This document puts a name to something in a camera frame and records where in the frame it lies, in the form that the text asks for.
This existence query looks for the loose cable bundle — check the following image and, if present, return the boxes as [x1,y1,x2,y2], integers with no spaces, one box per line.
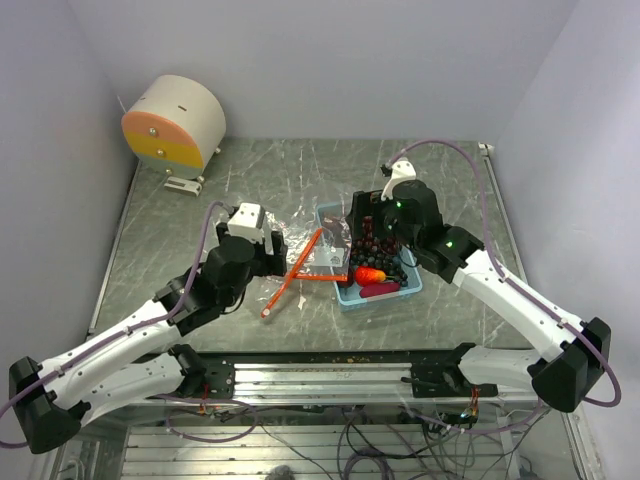
[164,394,541,480]

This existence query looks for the round pastel drawer cabinet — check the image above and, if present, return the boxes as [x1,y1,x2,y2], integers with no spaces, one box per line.
[121,74,227,180]

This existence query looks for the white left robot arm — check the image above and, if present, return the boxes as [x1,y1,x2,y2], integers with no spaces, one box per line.
[1,218,287,454]

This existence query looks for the dark blue grape bunch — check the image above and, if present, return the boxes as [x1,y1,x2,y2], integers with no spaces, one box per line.
[348,253,407,287]

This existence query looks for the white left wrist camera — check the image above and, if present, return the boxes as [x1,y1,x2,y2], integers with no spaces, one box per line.
[227,202,265,244]

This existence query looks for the clear orange-zip bag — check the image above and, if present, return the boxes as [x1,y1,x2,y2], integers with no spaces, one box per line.
[249,187,361,319]

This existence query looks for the white bracket block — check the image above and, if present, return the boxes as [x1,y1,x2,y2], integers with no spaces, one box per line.
[164,176,202,197]

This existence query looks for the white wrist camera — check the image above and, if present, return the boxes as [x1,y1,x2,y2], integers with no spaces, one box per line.
[381,156,416,201]
[227,202,265,244]

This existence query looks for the magenta eggplant toy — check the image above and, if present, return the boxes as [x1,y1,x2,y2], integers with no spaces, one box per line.
[359,282,401,298]

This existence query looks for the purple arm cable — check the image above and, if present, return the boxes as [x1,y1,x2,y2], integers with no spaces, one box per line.
[389,138,622,407]
[0,200,236,449]

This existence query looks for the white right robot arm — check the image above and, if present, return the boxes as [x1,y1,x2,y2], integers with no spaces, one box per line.
[347,180,611,413]

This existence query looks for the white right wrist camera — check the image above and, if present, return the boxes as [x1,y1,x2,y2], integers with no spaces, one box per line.
[381,156,416,201]

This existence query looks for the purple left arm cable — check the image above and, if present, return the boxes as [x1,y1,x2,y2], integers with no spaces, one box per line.
[0,200,236,449]

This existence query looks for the light blue plastic basket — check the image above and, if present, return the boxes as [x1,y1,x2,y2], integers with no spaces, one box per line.
[315,201,424,314]

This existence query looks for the aluminium rail base frame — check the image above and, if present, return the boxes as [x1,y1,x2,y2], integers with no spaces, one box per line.
[54,344,602,479]

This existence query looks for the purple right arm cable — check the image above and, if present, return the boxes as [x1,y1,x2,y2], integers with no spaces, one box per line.
[389,138,622,407]

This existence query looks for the dark red grape bunch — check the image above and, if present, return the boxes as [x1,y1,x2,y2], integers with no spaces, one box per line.
[352,216,398,257]

